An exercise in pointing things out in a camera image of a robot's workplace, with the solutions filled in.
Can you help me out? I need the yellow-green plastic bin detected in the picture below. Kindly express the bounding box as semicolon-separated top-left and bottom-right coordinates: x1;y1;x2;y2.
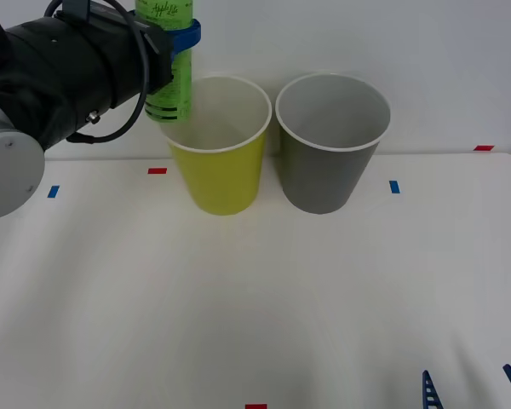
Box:
158;75;273;216

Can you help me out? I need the grey plastic bin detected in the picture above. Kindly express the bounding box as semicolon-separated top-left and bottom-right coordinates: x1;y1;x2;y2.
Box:
274;72;392;216

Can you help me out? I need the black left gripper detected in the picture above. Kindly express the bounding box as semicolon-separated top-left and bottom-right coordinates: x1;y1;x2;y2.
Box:
106;15;203;108

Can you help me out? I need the green plastic bottle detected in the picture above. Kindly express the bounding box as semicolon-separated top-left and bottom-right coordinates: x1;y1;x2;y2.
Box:
135;0;196;125

